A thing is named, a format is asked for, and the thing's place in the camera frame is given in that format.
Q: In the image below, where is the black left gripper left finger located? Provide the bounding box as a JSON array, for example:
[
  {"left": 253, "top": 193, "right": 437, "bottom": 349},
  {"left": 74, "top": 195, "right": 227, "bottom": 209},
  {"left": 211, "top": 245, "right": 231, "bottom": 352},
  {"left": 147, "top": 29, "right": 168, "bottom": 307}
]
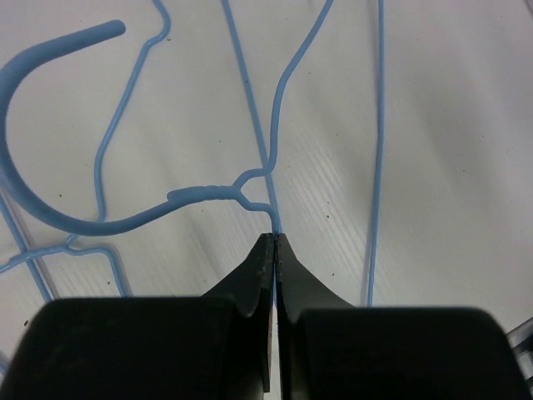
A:
[{"left": 1, "top": 233, "right": 274, "bottom": 399}]

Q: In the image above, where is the blue wire hanger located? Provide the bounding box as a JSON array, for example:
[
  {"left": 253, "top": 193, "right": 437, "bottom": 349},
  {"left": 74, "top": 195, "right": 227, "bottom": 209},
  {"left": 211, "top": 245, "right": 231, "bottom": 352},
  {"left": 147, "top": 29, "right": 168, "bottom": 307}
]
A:
[
  {"left": 1, "top": 1, "right": 379, "bottom": 304},
  {"left": 1, "top": 1, "right": 291, "bottom": 302}
]

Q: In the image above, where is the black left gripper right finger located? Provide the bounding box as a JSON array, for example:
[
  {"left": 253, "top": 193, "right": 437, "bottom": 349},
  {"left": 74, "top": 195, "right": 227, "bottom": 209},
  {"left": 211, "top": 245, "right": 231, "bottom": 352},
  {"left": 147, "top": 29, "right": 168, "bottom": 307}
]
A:
[{"left": 275, "top": 235, "right": 531, "bottom": 399}]

